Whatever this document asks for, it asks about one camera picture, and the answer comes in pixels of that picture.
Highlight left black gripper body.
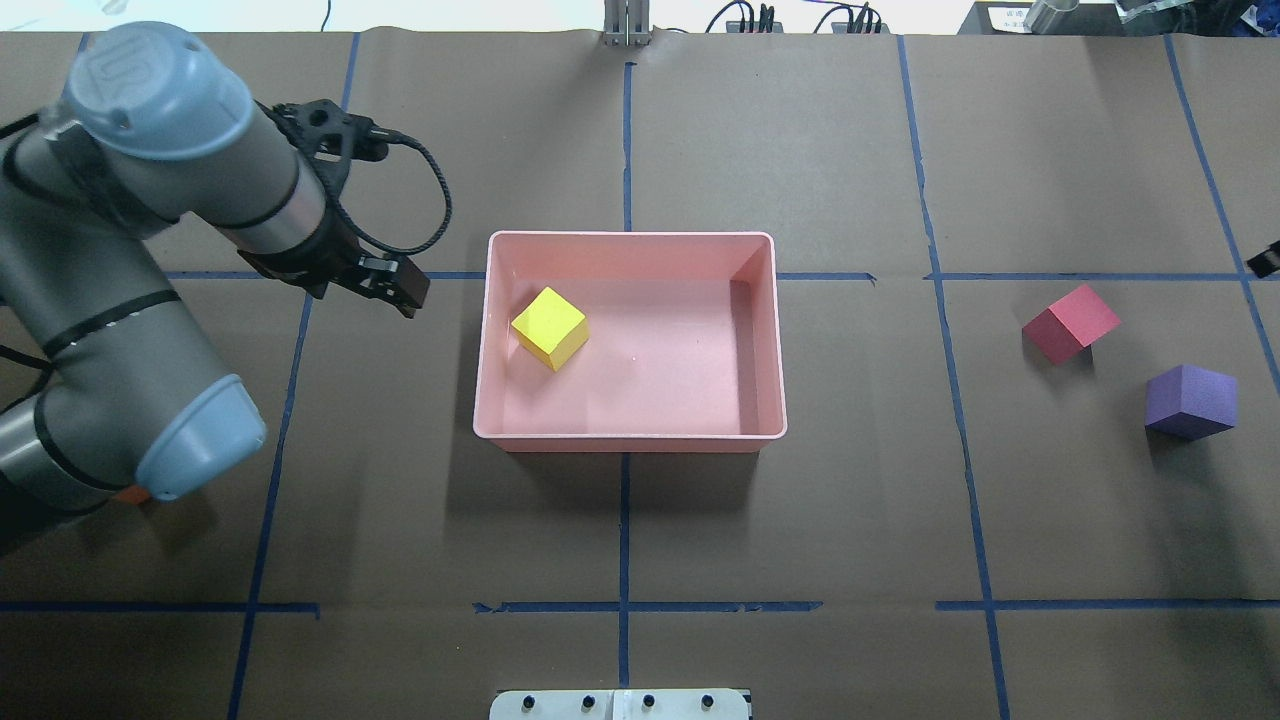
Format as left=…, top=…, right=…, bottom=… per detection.
left=238, top=215, right=370, bottom=299

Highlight yellow foam block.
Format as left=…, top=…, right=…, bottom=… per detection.
left=509, top=287, right=590, bottom=372

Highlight red foam block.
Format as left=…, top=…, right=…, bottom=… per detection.
left=1021, top=284, right=1121, bottom=366

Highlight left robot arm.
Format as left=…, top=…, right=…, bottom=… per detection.
left=1, top=20, right=453, bottom=553

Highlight pink plastic bin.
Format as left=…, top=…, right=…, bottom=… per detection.
left=474, top=231, right=788, bottom=454

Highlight purple foam block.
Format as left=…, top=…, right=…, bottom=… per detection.
left=1144, top=364, right=1239, bottom=441

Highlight orange foam block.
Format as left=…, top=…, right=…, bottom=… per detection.
left=113, top=486, right=154, bottom=506

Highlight silver metal cylinder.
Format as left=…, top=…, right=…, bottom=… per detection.
left=1023, top=0, right=1080, bottom=35

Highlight white mounting column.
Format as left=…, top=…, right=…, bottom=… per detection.
left=488, top=688, right=755, bottom=719

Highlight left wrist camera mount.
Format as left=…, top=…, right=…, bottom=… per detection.
left=264, top=99, right=390, bottom=204

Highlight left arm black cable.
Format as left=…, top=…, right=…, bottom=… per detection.
left=330, top=129, right=454, bottom=258

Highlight aluminium frame post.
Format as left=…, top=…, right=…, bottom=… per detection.
left=600, top=0, right=652, bottom=47

